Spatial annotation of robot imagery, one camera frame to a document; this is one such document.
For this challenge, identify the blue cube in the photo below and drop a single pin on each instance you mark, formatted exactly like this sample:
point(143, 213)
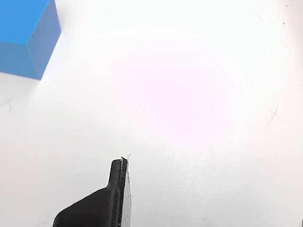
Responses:
point(16, 35)

